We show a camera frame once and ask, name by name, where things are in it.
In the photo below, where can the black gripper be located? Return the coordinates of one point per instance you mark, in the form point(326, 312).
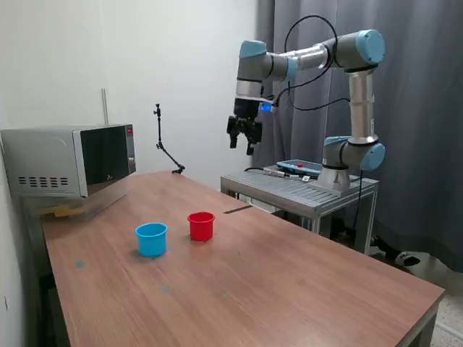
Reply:
point(246, 107)

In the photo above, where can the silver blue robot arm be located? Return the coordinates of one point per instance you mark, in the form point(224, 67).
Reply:
point(358, 101)

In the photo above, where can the blue teach pendant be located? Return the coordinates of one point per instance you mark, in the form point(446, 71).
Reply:
point(298, 166)

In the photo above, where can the red plastic cup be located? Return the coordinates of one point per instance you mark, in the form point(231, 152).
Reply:
point(201, 229)

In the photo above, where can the grey metal robot stand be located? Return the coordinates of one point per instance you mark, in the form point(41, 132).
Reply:
point(332, 197)

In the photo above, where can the white pole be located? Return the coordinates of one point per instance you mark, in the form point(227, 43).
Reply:
point(105, 106)

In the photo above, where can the blue plastic cup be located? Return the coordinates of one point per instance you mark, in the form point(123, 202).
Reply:
point(152, 242)

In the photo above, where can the grey curtain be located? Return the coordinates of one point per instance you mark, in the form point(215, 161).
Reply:
point(427, 144)

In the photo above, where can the silver microwave oven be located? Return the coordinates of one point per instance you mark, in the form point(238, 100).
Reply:
point(47, 155)

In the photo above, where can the wooden blocks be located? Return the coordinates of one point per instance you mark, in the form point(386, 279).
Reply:
point(59, 212)

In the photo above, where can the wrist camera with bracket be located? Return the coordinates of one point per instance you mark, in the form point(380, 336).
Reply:
point(268, 105)

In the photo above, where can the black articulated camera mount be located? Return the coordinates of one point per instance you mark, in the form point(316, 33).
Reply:
point(159, 130)

